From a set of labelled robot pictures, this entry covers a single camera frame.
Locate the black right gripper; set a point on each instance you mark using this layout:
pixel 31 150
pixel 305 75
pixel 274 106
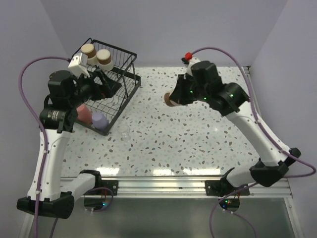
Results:
pixel 178 95

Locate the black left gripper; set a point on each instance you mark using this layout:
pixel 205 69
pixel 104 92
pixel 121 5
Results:
pixel 107 89

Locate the pink plastic cup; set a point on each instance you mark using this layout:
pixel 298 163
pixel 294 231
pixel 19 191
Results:
pixel 84 114

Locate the purple plastic cup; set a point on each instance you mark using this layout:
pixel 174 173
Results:
pixel 99 121

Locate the steel cup with cork base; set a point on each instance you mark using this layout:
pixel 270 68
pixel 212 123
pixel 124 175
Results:
pixel 91 53

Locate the clear glass cup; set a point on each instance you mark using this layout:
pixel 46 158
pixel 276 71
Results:
pixel 124 131

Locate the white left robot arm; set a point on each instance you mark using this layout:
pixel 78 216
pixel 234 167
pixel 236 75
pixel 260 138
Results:
pixel 46 197

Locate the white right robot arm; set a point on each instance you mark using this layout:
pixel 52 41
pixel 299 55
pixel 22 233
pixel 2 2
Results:
pixel 273 162

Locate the black dish rack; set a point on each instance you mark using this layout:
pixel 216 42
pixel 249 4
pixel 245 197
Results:
pixel 121 84

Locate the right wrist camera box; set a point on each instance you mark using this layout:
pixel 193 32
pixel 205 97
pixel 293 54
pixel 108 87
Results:
pixel 189 60

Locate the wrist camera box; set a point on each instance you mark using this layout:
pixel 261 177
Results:
pixel 189 60
pixel 77 65

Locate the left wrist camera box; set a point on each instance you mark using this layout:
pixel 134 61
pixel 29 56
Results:
pixel 77 65

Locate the aluminium table edge rail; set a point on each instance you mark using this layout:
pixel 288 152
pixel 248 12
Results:
pixel 186 187

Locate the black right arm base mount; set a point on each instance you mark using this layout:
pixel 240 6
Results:
pixel 219 188

